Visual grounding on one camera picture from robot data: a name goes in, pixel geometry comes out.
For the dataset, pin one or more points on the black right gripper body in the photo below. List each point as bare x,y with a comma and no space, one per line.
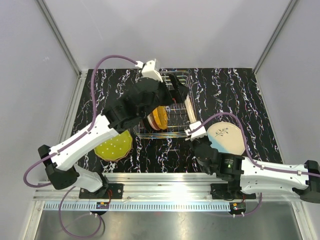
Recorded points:
196,142

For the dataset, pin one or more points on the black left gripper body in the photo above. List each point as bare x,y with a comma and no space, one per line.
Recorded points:
163,98

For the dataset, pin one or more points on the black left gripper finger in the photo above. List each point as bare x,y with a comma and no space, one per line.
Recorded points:
177,85
179,93

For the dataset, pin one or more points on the cream orange floral plate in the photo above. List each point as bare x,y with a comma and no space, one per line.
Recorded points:
189,110

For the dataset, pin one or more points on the metal wire dish rack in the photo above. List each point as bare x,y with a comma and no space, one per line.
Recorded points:
179,115

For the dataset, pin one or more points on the cream pink floral plate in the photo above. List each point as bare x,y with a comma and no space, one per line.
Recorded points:
148,123

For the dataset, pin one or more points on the orange dotted scalloped plate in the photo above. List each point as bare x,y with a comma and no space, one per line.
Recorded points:
160,117

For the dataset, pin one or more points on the cream beige floral plate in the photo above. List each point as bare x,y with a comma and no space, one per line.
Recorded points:
226,138

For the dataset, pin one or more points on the green dotted scalloped plate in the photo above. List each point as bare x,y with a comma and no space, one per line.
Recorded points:
124,140

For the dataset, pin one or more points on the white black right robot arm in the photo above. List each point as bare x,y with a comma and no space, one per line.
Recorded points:
248,176

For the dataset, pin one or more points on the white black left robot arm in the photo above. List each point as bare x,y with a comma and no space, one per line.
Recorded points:
122,114

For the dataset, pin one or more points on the right green circuit board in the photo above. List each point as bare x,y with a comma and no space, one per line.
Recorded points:
238,207

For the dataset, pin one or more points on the green circuit board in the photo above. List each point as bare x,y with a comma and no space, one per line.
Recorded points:
102,205
238,207

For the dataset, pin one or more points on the pink scalloped bottom plate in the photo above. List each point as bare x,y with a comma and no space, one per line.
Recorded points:
114,155

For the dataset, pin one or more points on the left green circuit board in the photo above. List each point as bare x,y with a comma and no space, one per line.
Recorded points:
102,205

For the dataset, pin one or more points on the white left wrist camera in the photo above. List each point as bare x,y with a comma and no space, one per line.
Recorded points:
150,69

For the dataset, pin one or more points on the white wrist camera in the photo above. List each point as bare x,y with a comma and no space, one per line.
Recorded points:
150,69
195,131

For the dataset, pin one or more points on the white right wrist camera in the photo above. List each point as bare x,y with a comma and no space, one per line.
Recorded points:
195,131

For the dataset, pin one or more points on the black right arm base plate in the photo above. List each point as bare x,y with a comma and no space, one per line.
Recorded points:
220,191

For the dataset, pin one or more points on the aluminium mounting rail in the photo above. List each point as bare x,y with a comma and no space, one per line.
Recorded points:
159,187

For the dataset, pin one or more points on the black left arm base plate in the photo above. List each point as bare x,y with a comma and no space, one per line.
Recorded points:
113,191

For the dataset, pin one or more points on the left aluminium frame post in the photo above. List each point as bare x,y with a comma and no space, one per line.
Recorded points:
45,11

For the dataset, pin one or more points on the aluminium frame post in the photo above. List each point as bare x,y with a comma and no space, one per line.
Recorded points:
45,11
274,36

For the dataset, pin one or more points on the right aluminium frame post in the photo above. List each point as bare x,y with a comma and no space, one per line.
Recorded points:
274,36

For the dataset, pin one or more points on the white slotted cable duct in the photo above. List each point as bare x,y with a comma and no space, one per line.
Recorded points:
140,206

